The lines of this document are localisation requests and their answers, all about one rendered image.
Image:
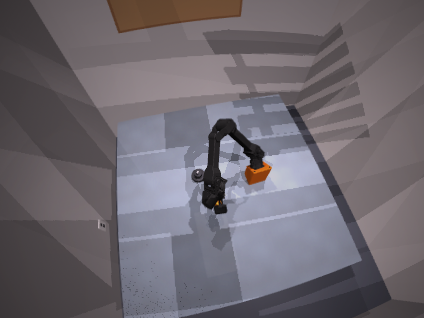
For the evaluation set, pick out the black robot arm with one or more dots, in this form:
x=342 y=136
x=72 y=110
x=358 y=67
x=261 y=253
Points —
x=212 y=174

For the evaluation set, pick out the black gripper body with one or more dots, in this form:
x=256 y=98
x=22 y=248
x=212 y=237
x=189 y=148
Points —
x=221 y=208

